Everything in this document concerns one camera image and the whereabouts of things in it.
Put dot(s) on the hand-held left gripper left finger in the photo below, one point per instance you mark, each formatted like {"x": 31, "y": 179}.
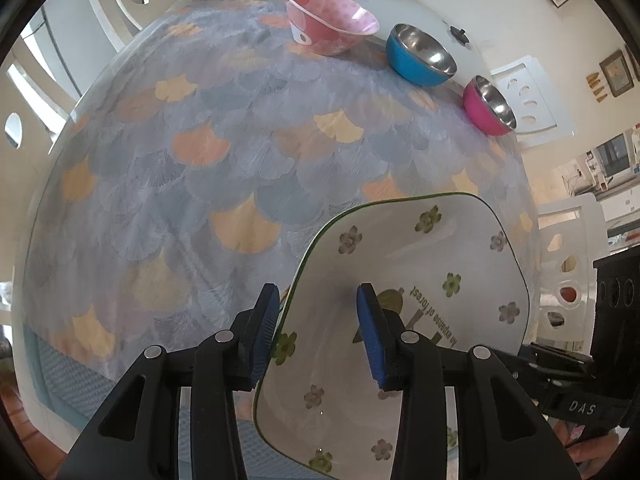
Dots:
{"x": 265, "y": 332}

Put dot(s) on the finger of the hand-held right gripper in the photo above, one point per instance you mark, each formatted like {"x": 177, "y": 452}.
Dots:
{"x": 555, "y": 362}

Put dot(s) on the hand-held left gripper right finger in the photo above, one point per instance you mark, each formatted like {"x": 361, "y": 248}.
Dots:
{"x": 370, "y": 335}

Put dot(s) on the hexagonal floral plate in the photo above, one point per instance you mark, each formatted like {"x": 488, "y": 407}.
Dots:
{"x": 400, "y": 250}

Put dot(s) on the pink steel bowl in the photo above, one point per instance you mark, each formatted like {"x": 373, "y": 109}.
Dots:
{"x": 492, "y": 105}

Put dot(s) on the blue steel bowl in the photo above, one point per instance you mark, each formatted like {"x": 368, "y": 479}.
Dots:
{"x": 425, "y": 50}

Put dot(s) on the pink plastic bowl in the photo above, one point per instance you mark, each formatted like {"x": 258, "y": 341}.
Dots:
{"x": 335, "y": 15}

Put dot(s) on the person's right hand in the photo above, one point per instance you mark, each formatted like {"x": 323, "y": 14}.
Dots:
{"x": 587, "y": 452}

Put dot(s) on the white dining chair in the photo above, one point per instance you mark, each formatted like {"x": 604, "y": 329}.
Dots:
{"x": 530, "y": 95}
{"x": 125, "y": 0}
{"x": 570, "y": 240}
{"x": 30, "y": 110}

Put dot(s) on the dark screen monitor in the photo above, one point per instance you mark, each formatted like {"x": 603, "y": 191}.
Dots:
{"x": 614, "y": 156}

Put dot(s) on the small black lid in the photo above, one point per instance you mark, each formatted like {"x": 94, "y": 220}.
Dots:
{"x": 458, "y": 35}

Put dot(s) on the wooden wall ornaments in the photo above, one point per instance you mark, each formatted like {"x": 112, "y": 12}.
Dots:
{"x": 597, "y": 86}

